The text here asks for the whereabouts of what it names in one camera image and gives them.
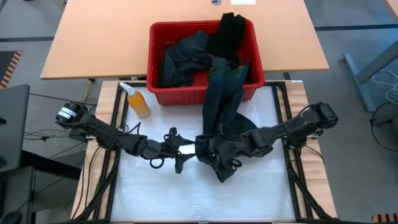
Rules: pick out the dark grey equipment case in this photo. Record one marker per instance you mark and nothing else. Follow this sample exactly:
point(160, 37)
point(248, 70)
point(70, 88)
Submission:
point(12, 124)

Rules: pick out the black garment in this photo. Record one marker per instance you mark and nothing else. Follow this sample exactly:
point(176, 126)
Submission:
point(227, 34)

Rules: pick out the hazard-striped floor mat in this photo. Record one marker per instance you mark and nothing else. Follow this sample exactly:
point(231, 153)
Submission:
point(385, 218)
point(11, 67)

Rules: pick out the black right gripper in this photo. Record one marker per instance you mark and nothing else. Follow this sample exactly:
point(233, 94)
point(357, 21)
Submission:
point(231, 147)

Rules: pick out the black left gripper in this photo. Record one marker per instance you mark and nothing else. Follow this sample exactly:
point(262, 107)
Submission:
point(158, 147)

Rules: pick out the black metal table frame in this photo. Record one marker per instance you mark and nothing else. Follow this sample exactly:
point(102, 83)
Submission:
point(122, 102)

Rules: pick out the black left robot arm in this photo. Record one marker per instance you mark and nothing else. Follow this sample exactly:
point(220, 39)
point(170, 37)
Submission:
point(102, 133)

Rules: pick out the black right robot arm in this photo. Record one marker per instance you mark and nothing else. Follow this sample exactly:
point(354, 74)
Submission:
point(289, 126)

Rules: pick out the blue denim jeans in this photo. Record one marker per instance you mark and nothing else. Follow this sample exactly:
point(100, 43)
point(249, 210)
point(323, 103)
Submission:
point(222, 93)

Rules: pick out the white paper sheet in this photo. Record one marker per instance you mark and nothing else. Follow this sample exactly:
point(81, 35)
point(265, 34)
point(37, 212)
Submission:
point(243, 2)

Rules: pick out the light wooden desk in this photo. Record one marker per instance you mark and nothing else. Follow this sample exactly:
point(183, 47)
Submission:
point(102, 40)

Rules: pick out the red plastic bin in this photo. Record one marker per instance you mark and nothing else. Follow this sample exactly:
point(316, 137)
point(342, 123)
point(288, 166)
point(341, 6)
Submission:
point(186, 93)

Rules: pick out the orange liquid spray bottle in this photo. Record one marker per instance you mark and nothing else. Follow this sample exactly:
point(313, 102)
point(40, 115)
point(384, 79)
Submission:
point(138, 104)

